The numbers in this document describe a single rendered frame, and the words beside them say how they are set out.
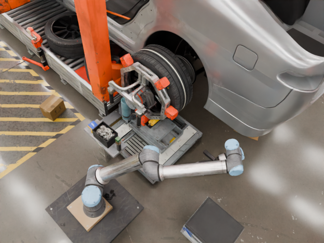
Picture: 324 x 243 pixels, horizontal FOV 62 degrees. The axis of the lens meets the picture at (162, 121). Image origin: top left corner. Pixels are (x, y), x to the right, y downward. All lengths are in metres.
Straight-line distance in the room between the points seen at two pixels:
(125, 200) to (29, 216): 0.95
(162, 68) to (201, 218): 1.31
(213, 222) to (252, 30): 1.56
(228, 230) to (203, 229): 0.21
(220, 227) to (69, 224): 1.26
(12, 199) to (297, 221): 2.81
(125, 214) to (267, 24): 1.82
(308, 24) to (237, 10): 1.86
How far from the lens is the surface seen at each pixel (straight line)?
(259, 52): 1.90
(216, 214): 2.53
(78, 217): 2.47
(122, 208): 2.50
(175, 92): 2.21
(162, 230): 2.77
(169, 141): 2.94
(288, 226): 3.14
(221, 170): 1.80
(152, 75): 2.22
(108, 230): 2.46
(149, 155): 1.90
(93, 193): 2.23
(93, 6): 2.10
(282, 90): 1.99
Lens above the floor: 2.69
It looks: 55 degrees down
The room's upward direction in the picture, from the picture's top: 8 degrees clockwise
